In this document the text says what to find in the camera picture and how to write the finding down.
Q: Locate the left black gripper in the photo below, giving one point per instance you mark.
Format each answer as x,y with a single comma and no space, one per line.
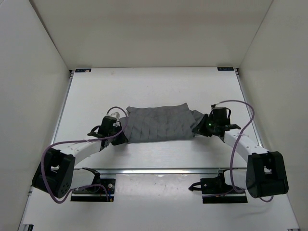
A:
122,139

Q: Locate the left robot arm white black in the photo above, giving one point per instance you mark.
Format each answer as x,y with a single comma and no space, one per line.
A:
56,173

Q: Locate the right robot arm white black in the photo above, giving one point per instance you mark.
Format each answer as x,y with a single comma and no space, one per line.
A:
253,169

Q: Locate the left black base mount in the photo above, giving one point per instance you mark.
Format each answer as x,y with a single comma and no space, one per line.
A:
89,186

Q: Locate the aluminium front rail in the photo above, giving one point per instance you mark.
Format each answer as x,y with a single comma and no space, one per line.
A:
158,171

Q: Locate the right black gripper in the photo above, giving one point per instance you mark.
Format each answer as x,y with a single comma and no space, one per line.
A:
199,129

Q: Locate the grey pleated skirt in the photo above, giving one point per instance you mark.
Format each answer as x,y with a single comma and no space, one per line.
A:
166,123

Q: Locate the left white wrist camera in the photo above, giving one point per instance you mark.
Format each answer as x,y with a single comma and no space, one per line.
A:
116,115

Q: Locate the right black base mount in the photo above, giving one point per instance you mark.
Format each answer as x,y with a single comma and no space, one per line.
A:
215,191

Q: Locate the left blue corner sticker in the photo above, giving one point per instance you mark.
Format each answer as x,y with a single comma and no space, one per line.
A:
82,70

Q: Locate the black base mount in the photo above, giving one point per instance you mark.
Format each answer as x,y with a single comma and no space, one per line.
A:
89,186
215,191

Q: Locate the right blue corner sticker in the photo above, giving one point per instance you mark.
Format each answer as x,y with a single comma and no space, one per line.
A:
225,68

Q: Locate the blue corner sticker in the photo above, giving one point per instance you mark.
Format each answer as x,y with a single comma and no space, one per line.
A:
225,68
82,70

